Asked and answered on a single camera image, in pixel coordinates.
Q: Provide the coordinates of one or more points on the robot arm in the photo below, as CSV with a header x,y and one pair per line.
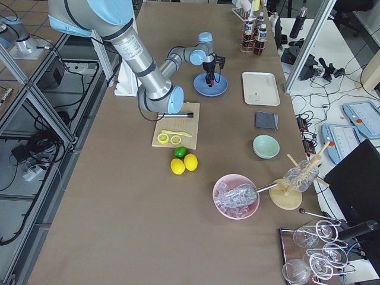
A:
x,y
113,22

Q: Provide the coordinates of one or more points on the wooden stand with round base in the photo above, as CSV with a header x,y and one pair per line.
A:
x,y
284,196

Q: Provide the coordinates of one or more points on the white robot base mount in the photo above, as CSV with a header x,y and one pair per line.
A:
x,y
127,83

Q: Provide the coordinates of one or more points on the yellow lemon upper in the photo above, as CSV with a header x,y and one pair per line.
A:
x,y
190,162

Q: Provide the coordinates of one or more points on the wine glass lower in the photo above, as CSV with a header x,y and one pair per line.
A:
x,y
296,271

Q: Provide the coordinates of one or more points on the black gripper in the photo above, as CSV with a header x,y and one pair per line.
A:
x,y
209,66

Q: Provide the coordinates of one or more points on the black monitor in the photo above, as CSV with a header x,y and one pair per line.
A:
x,y
354,183

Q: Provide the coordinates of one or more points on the white cup rack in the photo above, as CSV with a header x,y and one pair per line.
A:
x,y
245,9

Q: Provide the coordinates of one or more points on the steel muddler black tip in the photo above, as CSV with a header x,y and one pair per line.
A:
x,y
176,115

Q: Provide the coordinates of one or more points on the black water bottle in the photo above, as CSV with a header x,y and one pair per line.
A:
x,y
298,23

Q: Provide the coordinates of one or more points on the glass mug on stand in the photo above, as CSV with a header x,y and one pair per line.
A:
x,y
301,177

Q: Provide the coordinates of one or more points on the steel ice scoop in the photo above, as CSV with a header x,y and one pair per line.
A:
x,y
245,194

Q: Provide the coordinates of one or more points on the blue plate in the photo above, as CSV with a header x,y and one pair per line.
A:
x,y
219,87

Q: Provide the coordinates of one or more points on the drink bottle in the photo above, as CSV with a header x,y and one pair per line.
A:
x,y
260,40
247,39
260,20

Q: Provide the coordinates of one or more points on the teach pendant far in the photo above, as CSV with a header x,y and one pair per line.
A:
x,y
364,116

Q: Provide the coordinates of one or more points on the yellow plastic knife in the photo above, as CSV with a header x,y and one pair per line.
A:
x,y
180,133

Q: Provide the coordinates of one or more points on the yellow lemon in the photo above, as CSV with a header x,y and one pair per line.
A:
x,y
190,162
177,166

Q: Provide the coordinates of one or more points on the wine glass upper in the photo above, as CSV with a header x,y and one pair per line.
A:
x,y
306,237

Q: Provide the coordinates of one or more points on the lemon slice on board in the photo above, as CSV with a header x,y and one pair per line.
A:
x,y
175,139

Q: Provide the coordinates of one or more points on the green lime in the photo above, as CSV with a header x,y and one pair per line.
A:
x,y
180,152

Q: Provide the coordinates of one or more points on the mint green bowl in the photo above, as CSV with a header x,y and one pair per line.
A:
x,y
265,146

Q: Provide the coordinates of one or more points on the top drink bottle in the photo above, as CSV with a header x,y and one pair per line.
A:
x,y
260,40

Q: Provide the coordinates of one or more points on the lower middle drink bottle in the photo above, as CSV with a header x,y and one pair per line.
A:
x,y
247,39

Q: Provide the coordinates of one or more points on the teach pendant near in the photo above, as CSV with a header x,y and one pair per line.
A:
x,y
343,140

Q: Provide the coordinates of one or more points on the copper wire bottle rack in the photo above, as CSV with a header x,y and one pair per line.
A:
x,y
254,33

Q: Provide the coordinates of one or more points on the cream rabbit tray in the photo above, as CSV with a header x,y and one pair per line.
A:
x,y
260,88

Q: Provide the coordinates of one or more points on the wine glass rack tray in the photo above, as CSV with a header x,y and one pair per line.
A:
x,y
328,259

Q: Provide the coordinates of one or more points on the grey folded cloth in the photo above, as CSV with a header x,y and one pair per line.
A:
x,y
265,120

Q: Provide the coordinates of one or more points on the lemon half on board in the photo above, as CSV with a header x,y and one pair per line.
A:
x,y
163,138

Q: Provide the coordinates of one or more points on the teach pendant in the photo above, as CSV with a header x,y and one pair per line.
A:
x,y
343,140
364,116

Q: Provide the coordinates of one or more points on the lower outer drink bottle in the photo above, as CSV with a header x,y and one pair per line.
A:
x,y
260,20

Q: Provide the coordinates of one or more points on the pink bowl of ice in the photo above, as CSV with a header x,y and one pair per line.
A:
x,y
226,184

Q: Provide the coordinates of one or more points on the yellow lemon lower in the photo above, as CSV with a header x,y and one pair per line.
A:
x,y
177,166

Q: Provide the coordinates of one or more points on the bamboo cutting board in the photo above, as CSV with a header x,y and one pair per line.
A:
x,y
178,124

